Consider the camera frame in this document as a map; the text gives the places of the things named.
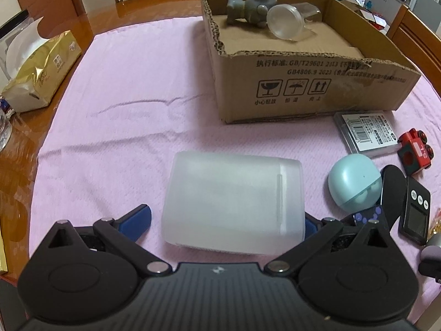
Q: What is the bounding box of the gold foil packet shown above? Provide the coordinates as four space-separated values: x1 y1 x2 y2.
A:
0 214 9 276

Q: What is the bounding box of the gold tissue pack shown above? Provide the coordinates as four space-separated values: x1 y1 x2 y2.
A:
2 30 82 113

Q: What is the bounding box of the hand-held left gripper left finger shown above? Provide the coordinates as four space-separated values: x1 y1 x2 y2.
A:
48 204 171 274

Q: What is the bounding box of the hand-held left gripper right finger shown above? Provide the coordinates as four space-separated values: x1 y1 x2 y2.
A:
265 212 392 275

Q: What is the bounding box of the black digital timer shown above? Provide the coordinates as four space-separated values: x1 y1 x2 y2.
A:
399 177 432 246

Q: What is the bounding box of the teal egg-shaped ball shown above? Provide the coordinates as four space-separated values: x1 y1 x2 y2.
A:
328 152 384 212

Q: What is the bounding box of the pink cloth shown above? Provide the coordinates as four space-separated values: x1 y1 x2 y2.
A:
29 15 441 283

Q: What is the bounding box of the dark blue patterned toy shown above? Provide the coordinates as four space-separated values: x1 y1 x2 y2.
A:
345 206 384 228

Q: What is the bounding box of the clear labelled plastic case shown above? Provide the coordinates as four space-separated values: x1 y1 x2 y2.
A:
334 111 407 154

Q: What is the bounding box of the red white carton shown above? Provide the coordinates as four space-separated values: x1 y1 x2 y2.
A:
360 9 388 30

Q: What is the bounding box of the grey toy figure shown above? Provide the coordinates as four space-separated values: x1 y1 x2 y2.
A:
226 0 273 28

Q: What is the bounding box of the red toy train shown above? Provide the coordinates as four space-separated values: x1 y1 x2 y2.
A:
397 128 435 176

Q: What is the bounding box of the black glossy oval object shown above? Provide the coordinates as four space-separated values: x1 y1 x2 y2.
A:
379 165 409 230

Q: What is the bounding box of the cardboard box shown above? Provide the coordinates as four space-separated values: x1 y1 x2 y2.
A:
200 0 421 125

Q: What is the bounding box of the transparent plastic cup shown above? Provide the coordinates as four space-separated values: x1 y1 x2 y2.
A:
267 3 322 42

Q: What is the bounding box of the grey round object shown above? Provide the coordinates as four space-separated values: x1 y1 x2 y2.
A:
418 231 441 283

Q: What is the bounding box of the translucent white plastic box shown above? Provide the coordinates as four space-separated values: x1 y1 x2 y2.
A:
160 151 307 256

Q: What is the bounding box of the drinking glass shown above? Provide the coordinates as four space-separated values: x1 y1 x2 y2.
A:
0 108 14 152

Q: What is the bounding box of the capsule bottle with red label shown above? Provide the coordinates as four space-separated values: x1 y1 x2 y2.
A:
427 207 441 236

